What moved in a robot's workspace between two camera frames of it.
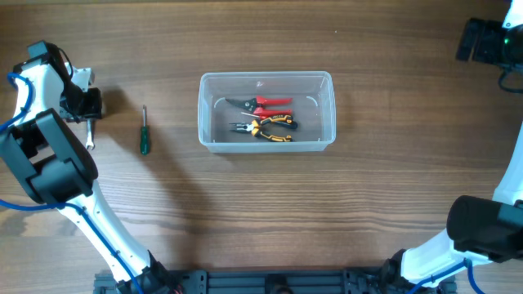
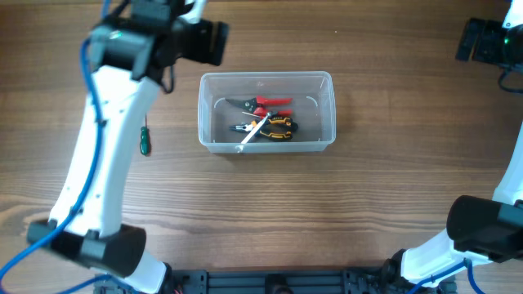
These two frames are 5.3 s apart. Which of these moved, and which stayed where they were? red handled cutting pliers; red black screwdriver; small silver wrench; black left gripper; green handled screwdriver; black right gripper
Moved: black left gripper; small silver wrench
Stayed: green handled screwdriver; black right gripper; red handled cutting pliers; red black screwdriver
